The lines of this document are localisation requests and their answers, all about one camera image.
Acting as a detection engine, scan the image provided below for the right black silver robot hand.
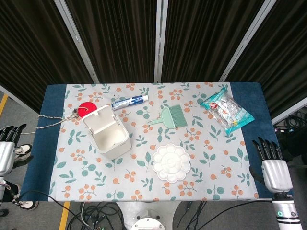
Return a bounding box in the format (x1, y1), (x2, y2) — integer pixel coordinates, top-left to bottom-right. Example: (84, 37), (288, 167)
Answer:
(248, 137), (294, 194)

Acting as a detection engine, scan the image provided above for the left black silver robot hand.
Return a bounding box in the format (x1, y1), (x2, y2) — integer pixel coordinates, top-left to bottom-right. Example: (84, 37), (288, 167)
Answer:
(0, 124), (27, 177)

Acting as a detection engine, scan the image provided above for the white lidded plastic bin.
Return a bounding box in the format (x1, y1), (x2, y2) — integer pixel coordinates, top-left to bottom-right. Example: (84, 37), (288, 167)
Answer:
(82, 104), (132, 160)

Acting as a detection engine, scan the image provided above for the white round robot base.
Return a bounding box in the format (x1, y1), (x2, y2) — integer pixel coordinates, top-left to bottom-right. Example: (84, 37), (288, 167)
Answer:
(130, 216), (166, 230)

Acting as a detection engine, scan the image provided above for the white black sneaker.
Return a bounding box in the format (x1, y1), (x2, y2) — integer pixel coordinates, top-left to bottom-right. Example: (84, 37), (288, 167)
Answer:
(12, 191), (39, 211)
(14, 143), (34, 164)

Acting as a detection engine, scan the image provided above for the dark blue table cover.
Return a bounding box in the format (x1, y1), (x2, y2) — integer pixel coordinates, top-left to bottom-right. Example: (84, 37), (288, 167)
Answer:
(20, 82), (295, 202)

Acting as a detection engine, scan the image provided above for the teal clear snack bag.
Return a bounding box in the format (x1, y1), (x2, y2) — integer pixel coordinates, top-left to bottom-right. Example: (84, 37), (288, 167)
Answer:
(200, 87), (256, 137)

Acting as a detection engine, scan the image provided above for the red round disc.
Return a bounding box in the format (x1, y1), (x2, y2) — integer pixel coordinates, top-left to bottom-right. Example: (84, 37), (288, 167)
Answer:
(77, 101), (98, 118)

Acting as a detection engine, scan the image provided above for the white flower paint palette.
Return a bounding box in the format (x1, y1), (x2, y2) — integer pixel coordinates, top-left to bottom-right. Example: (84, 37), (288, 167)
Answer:
(152, 143), (192, 184)

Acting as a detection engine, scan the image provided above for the dark pleated curtain panel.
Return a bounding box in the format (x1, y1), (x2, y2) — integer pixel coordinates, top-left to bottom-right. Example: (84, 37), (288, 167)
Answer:
(161, 0), (265, 82)
(225, 0), (307, 119)
(0, 0), (94, 114)
(65, 0), (159, 83)

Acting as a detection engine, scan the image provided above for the green bristle mini brush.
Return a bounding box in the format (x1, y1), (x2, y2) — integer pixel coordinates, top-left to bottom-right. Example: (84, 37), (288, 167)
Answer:
(168, 104), (189, 127)

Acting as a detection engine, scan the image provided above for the light green mini dustpan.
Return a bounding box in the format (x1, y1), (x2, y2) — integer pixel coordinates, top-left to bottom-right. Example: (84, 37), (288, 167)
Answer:
(147, 107), (178, 128)

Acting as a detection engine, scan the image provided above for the floral print tablecloth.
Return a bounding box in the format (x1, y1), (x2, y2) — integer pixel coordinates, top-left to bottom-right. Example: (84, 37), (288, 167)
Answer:
(47, 82), (260, 202)

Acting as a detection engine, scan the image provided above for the blue white toothpaste tube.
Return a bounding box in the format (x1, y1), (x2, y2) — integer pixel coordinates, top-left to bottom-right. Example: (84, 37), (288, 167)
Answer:
(111, 93), (150, 112)

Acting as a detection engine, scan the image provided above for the tangled black cable bundle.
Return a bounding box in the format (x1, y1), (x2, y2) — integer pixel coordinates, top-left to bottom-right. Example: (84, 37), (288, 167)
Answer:
(273, 105), (307, 147)
(67, 201), (135, 230)

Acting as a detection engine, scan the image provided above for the black floor cable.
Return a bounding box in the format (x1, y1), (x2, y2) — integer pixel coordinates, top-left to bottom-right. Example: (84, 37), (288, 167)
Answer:
(13, 190), (83, 230)

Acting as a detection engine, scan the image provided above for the silver partition frame post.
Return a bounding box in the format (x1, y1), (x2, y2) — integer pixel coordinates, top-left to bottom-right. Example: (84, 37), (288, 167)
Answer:
(153, 0), (169, 83)
(219, 0), (274, 82)
(53, 0), (100, 84)

